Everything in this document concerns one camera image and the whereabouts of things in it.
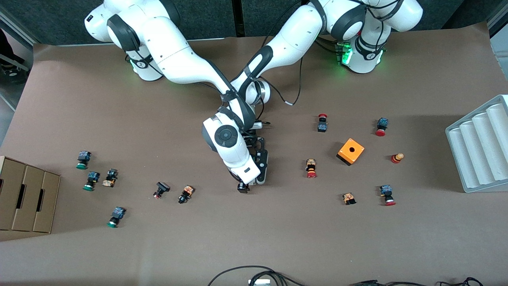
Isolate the brown paper table cover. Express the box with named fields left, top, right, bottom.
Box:
left=0, top=22, right=508, bottom=286

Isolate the black flat button red base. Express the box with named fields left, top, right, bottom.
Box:
left=153, top=182, right=171, bottom=199

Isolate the green mushroom button blue base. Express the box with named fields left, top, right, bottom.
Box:
left=83, top=171, right=100, bottom=191
left=106, top=206, right=127, bottom=228
left=76, top=151, right=92, bottom=170

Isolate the brown cardboard box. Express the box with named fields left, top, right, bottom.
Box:
left=0, top=156, right=61, bottom=234

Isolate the white ribbed plastic tray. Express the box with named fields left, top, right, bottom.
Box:
left=445, top=95, right=508, bottom=193

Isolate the black chair base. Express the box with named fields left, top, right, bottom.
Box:
left=0, top=28, right=30, bottom=85

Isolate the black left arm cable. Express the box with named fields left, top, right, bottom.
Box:
left=254, top=0, right=304, bottom=120

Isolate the black selector switch orange base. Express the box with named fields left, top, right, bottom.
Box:
left=178, top=185, right=195, bottom=205
left=102, top=168, right=119, bottom=187

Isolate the black looped cable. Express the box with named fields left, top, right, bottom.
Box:
left=208, top=265, right=308, bottom=286

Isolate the orange button enclosure box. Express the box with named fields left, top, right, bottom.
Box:
left=337, top=138, right=365, bottom=166

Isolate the black base cable bundle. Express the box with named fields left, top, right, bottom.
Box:
left=316, top=35, right=344, bottom=56

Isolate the grey aluminium frame rail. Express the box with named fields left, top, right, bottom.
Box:
left=0, top=8, right=37, bottom=46
left=487, top=4, right=508, bottom=30

